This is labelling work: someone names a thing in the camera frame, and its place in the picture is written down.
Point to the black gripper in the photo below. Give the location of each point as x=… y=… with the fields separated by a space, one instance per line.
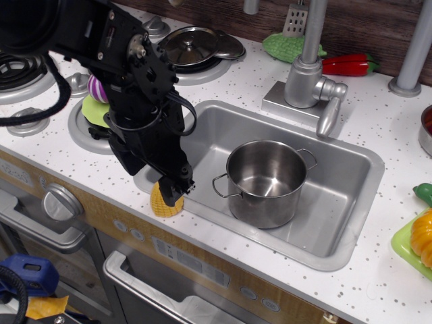
x=147 y=133

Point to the yellow toy corn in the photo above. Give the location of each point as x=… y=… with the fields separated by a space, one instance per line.
x=159 y=207

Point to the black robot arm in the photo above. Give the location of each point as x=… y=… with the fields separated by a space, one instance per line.
x=103 y=38

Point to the large steel pot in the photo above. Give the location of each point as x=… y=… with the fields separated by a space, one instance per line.
x=263 y=181

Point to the steel pot lid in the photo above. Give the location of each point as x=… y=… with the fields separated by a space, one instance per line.
x=190 y=45

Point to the grey toy sink basin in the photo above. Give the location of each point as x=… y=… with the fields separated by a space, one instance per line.
x=335 y=199

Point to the light green toy plate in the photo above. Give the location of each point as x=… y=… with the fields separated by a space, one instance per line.
x=94 y=111

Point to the grey oven dial knob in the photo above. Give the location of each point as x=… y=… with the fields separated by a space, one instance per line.
x=60 y=204

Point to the purple striped toy onion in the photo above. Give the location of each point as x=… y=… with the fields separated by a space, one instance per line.
x=96 y=91

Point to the grey stove knob middle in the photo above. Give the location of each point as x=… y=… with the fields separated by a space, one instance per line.
x=78 y=83

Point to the small steel lid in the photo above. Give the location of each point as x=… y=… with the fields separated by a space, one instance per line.
x=228 y=46

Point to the grey stove knob back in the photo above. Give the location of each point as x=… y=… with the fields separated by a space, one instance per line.
x=156 y=27

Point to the blue clamp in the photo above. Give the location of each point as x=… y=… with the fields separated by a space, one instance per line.
x=39 y=275

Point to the grey toy faucet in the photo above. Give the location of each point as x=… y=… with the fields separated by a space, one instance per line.
x=307 y=91

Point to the green toy bitter gourd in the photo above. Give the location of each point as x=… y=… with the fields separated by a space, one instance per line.
x=283 y=48

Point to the yellow tape piece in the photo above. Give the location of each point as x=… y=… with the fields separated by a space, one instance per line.
x=43 y=307

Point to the front left stove burner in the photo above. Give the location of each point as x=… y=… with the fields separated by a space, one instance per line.
x=23 y=78

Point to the grey hanging rod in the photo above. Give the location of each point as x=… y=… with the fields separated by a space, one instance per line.
x=251 y=7

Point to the metal grater spatula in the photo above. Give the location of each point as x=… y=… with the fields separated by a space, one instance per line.
x=296 y=18

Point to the red toy chili pepper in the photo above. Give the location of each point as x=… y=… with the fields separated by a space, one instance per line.
x=359 y=64

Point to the green cutting board tray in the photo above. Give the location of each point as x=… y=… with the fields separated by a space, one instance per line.
x=400 y=243

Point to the green toy vegetable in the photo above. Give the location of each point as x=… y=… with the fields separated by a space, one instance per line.
x=424 y=192

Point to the yellow toy pumpkin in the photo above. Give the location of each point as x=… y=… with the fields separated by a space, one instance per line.
x=420 y=238

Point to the steel bowl at right edge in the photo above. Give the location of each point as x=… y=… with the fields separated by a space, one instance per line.
x=424 y=134

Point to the grey oven door handle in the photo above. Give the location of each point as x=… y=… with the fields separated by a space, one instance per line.
x=70 y=241

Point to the grey dishwasher door handle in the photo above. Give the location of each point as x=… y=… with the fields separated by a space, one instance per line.
x=151 y=292

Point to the grey vertical post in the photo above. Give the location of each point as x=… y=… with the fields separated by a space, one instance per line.
x=406 y=84

